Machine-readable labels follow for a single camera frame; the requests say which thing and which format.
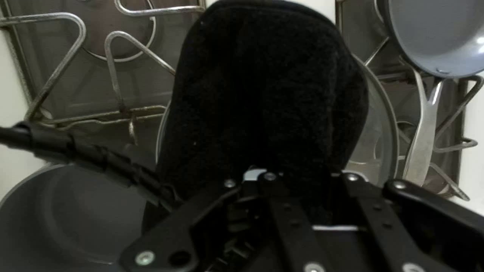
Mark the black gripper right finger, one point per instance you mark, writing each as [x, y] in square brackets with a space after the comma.
[398, 227]

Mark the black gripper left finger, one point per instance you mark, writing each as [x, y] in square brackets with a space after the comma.
[193, 235]

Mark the right burner grate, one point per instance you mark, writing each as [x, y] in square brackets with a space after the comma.
[99, 67]

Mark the white gas stove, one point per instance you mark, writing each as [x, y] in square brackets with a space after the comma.
[17, 165]

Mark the grey frying pan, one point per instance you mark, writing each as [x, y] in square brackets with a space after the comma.
[442, 40]

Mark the black oven mitt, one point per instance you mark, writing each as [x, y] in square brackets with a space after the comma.
[262, 26]

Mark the black saucepan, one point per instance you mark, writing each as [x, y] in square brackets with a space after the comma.
[67, 220]

